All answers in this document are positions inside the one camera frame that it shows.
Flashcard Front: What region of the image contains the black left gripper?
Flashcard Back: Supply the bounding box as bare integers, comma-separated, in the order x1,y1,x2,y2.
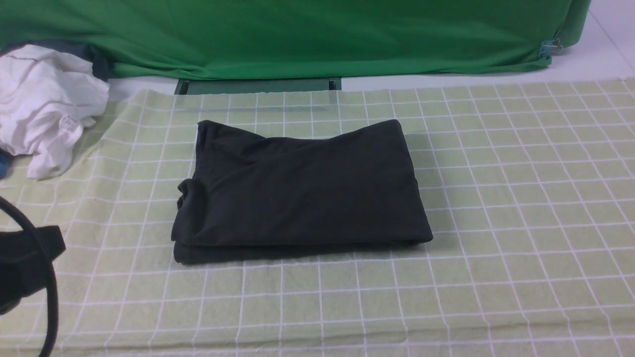
0,231,49,315

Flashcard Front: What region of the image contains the dark gray long-sleeve top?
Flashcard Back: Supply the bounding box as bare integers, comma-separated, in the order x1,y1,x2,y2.
172,119,433,265

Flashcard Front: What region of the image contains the blue object at left edge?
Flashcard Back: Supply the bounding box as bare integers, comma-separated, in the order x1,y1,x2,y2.
0,151,11,179

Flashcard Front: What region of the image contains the crumpled white shirt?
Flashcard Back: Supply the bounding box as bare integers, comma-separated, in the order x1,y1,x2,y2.
0,45,110,180

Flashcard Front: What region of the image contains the dark gray garment behind shirt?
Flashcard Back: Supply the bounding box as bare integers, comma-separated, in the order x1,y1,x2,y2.
1,39,110,81

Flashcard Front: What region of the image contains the dark green metal base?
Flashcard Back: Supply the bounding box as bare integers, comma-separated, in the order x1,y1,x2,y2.
174,77,342,95

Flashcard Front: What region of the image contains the green backdrop cloth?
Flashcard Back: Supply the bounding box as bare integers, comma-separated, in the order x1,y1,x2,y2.
0,0,590,80

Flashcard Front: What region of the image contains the light green checkered tablecloth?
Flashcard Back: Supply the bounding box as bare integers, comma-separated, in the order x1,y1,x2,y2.
1,78,635,357

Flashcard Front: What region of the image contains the blue binder clip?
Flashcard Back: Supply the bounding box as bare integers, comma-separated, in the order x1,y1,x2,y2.
538,38,564,59

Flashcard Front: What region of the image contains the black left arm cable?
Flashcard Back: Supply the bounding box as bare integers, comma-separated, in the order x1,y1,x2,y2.
0,197,60,357

